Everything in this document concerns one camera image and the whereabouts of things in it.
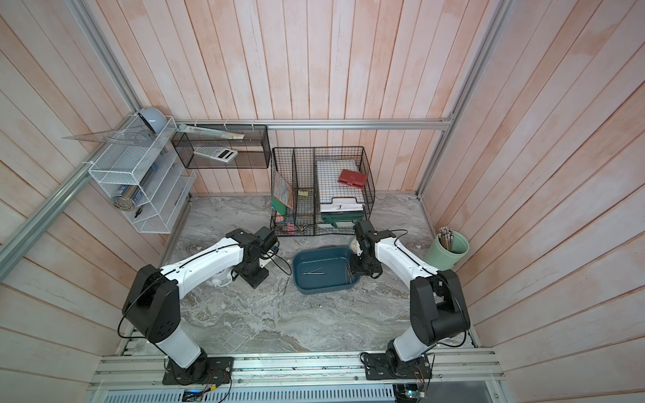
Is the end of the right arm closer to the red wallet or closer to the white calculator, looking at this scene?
the red wallet

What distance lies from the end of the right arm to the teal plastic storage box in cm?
12

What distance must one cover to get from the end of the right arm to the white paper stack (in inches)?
7.2

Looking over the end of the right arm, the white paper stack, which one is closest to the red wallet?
the white paper stack

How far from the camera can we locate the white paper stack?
927 mm

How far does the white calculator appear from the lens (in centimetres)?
99

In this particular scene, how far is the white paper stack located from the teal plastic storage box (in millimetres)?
170

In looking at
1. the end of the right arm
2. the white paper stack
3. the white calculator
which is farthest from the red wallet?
the white calculator

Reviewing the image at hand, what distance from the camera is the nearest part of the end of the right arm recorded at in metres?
0.65

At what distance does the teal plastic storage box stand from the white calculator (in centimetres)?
47

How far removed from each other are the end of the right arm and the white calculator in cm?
59
